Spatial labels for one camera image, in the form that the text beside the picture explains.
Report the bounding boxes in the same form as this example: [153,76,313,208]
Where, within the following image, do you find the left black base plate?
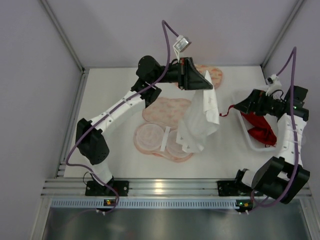
[85,180,130,197]

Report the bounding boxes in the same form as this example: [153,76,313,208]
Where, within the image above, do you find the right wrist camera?
[265,74,282,96]

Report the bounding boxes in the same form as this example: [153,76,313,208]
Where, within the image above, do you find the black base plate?
[85,180,130,197]
[216,180,240,197]

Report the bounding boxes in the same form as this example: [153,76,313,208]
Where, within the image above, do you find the white bra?
[174,70,221,154]

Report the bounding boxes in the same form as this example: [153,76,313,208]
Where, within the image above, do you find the stacked pink laundry bags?
[196,64,224,89]

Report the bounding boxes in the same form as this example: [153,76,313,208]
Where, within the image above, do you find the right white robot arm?
[234,86,310,204]

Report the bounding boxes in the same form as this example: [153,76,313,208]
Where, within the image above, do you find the pink mesh laundry bag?
[133,97,193,163]

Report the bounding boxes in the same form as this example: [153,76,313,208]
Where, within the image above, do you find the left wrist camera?
[173,35,192,59]

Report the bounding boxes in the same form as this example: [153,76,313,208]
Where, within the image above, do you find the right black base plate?
[216,180,240,197]

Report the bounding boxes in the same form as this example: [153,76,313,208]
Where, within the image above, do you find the perforated cable duct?
[51,198,251,210]

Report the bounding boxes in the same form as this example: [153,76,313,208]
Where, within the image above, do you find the white plastic basket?
[231,84,307,151]

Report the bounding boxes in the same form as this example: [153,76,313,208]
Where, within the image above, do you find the red bra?
[219,104,278,148]

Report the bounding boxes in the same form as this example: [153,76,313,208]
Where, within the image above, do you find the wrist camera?
[173,35,192,59]
[265,74,282,96]

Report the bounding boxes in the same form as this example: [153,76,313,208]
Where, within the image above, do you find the aluminium mounting rail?
[41,177,312,199]

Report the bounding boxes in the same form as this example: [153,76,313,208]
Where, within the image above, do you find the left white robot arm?
[75,55,214,186]

